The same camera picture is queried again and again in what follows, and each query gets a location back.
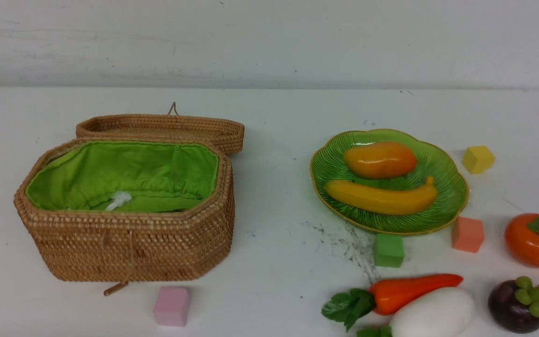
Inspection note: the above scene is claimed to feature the orange yellow toy mango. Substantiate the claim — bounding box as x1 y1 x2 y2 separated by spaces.
343 141 418 180

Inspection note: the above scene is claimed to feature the yellow toy banana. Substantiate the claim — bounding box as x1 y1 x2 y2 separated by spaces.
324 176 438 215

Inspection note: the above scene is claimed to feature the white toy radish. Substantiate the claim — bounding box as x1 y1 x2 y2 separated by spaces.
357 287 476 337

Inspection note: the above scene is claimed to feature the woven rattan basket lid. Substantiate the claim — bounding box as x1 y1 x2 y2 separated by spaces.
75 103 245 155

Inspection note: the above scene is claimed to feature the green foam cube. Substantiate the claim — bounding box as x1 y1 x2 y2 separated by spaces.
373 233 405 268

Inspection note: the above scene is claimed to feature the woven rattan basket green lining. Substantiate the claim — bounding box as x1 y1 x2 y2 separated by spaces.
14 137 235 296

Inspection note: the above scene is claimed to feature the green glass leaf plate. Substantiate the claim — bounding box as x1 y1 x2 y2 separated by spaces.
309 129 470 235

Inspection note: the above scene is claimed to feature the pink foam cube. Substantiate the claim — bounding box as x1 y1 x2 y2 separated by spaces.
153 286 190 328

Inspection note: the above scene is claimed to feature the orange toy carrot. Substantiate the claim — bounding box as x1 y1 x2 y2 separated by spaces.
321 273 464 331

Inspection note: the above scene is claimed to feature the yellow foam cube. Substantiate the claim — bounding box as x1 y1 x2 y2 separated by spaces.
461 146 495 175

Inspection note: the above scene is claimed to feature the orange foam cube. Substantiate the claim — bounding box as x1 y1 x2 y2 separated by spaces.
452 216 485 253

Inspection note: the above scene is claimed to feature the orange toy persimmon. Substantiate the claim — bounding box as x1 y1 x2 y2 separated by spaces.
504 213 539 268

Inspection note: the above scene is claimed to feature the purple toy mangosteen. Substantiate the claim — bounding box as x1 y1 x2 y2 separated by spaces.
488 276 539 334

